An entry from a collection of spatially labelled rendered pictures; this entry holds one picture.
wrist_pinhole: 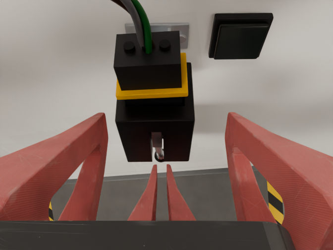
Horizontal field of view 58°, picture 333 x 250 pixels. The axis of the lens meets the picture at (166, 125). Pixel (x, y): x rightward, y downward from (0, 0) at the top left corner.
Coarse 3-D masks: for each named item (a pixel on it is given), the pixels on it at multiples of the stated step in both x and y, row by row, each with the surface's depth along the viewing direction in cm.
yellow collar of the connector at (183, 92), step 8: (184, 56) 16; (184, 64) 15; (184, 72) 15; (184, 80) 15; (168, 88) 15; (176, 88) 15; (184, 88) 15; (120, 96) 15; (128, 96) 15; (136, 96) 15; (144, 96) 15; (152, 96) 15; (160, 96) 15; (168, 96) 15; (176, 96) 15; (184, 96) 15
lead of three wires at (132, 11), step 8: (112, 0) 11; (120, 0) 11; (128, 0) 11; (136, 0) 11; (128, 8) 11; (136, 8) 12; (136, 16) 12; (144, 16) 12; (136, 24) 12; (144, 24) 12; (136, 32) 13; (144, 32) 13; (144, 40) 13; (152, 40) 13
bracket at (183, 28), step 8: (128, 24) 21; (152, 24) 21; (160, 24) 21; (168, 24) 21; (176, 24) 21; (184, 24) 21; (128, 32) 22; (184, 32) 22; (184, 40) 22; (184, 48) 23
